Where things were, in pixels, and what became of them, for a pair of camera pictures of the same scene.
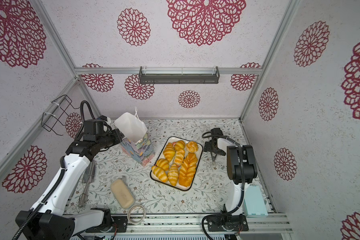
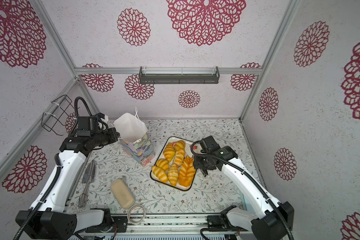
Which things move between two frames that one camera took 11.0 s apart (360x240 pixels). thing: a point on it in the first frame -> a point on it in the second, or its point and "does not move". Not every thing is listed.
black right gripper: x=208 y=147 -> x=196 y=161
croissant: x=179 y=157 does not move
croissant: x=179 y=145 does not move
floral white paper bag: x=137 y=142 does not move
